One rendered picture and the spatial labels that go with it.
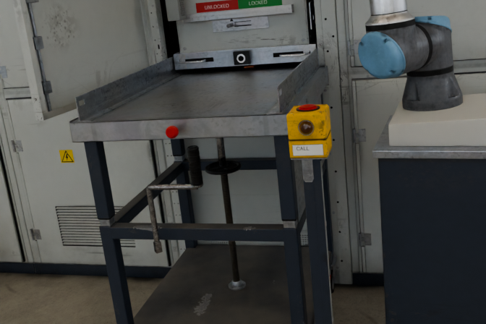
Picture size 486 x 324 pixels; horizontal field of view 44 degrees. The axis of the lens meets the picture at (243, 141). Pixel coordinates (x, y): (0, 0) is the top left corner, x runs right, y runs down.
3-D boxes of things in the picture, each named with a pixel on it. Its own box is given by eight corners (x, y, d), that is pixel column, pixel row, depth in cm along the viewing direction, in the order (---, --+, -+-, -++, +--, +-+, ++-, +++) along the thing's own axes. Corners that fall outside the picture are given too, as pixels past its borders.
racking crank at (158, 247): (152, 254, 165) (135, 150, 157) (156, 249, 168) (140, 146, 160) (210, 255, 160) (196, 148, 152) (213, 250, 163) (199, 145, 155)
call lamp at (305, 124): (314, 137, 122) (312, 121, 121) (297, 137, 123) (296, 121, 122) (314, 135, 123) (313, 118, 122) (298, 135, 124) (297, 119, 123)
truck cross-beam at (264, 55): (317, 60, 214) (315, 43, 212) (175, 69, 228) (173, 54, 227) (318, 58, 218) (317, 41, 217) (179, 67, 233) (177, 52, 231)
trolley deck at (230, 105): (295, 135, 149) (293, 111, 147) (72, 142, 166) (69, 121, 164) (328, 82, 211) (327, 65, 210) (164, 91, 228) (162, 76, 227)
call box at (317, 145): (327, 160, 124) (324, 111, 121) (289, 160, 126) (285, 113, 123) (332, 148, 131) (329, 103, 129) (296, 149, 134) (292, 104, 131)
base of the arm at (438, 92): (458, 95, 163) (456, 58, 161) (466, 107, 149) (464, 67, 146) (401, 101, 167) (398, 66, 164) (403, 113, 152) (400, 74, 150)
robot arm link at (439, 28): (463, 62, 154) (460, 9, 151) (432, 73, 146) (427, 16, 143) (424, 62, 163) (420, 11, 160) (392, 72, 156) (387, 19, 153)
